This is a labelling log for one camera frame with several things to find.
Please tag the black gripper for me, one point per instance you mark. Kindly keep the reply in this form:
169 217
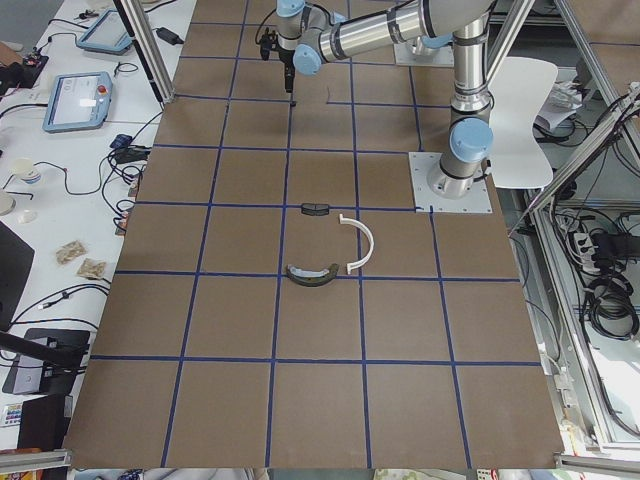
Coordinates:
286 59

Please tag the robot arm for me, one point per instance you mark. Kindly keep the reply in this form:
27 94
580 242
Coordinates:
470 137
307 35

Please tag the black power adapter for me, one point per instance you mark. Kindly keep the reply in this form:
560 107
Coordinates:
169 36

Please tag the black brake pad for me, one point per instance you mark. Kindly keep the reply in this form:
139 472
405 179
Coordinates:
315 209

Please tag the far blue teach pendant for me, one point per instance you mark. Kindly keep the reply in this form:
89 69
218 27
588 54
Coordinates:
106 35

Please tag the blue teach pendant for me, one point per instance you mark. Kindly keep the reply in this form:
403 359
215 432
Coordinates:
106 35
79 101

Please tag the near blue teach pendant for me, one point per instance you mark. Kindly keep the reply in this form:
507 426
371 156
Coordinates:
79 101

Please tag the white plastic chair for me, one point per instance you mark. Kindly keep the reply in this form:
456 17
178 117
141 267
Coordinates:
520 88

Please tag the small parts bag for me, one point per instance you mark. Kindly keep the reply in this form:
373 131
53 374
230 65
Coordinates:
69 252
92 269

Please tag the white paper cup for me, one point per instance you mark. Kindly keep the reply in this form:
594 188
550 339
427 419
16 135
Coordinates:
26 170

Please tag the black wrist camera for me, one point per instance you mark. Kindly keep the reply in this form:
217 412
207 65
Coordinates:
267 44

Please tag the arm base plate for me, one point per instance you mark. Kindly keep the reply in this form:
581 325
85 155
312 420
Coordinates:
407 54
435 192

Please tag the aluminium frame post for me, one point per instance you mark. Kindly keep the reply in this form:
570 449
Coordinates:
139 30

